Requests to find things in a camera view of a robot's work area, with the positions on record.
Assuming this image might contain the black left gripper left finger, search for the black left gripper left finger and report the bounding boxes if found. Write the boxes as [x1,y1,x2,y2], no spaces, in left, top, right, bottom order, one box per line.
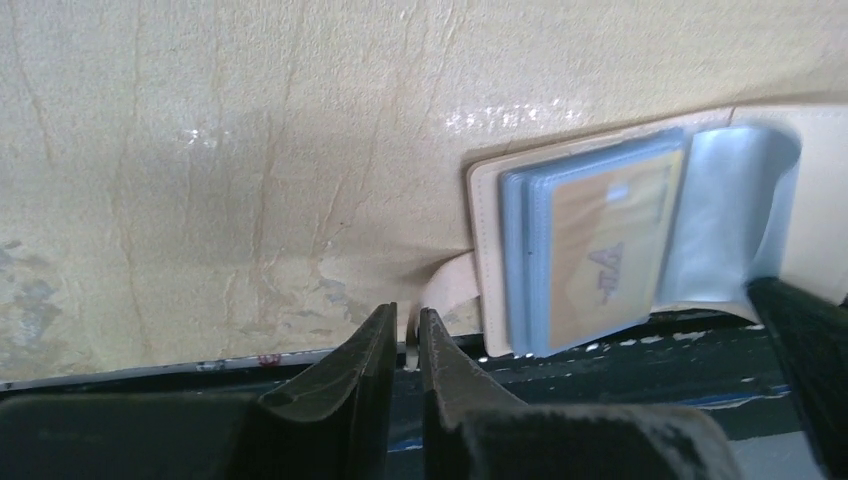
[1,303,397,479]

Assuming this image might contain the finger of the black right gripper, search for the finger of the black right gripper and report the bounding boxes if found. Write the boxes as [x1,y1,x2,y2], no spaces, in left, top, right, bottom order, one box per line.
[747,278,847,479]

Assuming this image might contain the gold VIP card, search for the gold VIP card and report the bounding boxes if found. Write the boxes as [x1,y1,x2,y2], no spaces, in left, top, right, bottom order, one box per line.
[537,149,685,353]

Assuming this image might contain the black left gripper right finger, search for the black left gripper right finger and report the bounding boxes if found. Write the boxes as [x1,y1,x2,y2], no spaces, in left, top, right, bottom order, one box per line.
[419,308,742,479]

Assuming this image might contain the black front rail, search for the black front rail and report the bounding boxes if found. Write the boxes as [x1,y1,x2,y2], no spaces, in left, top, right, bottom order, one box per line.
[1,316,818,479]

